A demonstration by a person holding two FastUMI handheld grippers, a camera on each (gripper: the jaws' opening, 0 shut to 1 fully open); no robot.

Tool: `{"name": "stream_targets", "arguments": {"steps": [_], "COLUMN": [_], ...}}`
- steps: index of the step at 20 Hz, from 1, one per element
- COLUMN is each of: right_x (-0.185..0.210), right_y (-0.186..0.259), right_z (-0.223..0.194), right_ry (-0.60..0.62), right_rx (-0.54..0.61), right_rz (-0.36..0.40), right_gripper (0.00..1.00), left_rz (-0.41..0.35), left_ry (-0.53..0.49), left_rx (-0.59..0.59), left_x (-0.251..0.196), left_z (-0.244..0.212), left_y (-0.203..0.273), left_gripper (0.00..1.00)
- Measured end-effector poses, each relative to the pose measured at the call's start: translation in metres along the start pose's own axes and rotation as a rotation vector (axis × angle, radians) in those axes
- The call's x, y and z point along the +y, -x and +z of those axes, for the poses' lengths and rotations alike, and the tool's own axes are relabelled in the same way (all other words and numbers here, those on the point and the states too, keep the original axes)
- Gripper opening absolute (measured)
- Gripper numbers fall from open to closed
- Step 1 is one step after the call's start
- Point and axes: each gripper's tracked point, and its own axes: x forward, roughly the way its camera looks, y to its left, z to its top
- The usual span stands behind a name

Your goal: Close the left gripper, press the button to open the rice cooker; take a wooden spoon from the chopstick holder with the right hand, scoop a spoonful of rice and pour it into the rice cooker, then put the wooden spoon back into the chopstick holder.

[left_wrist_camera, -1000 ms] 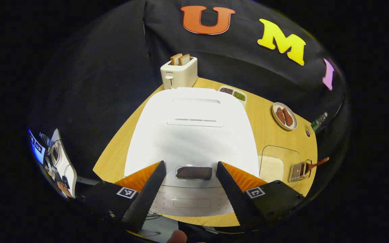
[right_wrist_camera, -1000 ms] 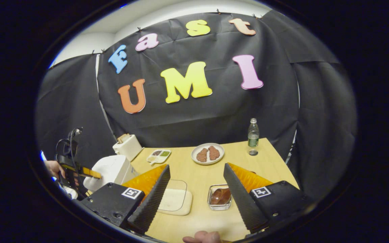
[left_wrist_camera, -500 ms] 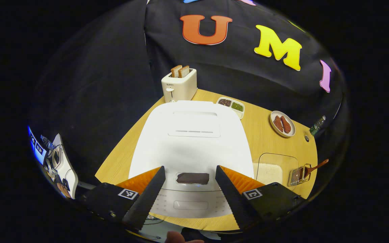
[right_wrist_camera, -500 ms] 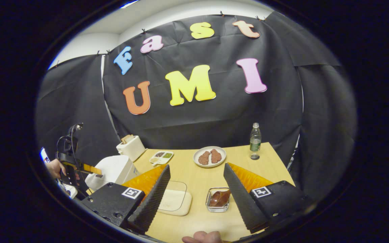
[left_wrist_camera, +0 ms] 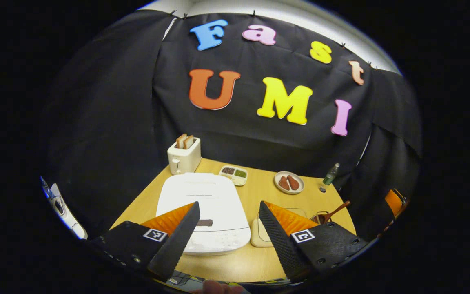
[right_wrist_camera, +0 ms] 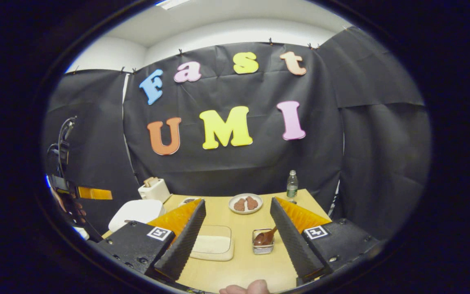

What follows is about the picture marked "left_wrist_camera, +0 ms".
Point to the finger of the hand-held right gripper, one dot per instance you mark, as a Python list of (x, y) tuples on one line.
[(394, 202)]

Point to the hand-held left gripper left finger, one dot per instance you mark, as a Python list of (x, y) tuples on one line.
[(178, 243)]

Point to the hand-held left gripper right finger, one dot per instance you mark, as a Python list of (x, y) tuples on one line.
[(282, 247)]

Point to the brown wooden spoon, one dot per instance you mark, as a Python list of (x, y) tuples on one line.
[(339, 208)]

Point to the white rice cooker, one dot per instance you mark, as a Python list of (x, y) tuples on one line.
[(202, 192)]

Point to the small white plate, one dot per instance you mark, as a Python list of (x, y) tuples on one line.
[(289, 192)]

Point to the brown meat piece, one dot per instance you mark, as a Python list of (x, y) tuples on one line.
[(293, 182), (284, 183)]

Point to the green glass bottle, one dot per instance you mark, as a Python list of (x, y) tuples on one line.
[(331, 174)]

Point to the white toaster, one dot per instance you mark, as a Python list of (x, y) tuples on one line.
[(184, 159)]

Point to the white divided dish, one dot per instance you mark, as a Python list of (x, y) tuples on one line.
[(233, 175)]

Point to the toast bread slice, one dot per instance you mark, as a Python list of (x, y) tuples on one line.
[(181, 141), (189, 142)]

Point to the white device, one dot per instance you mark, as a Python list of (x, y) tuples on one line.
[(65, 212)]

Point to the black backdrop cloth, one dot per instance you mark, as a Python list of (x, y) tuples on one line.
[(116, 122)]

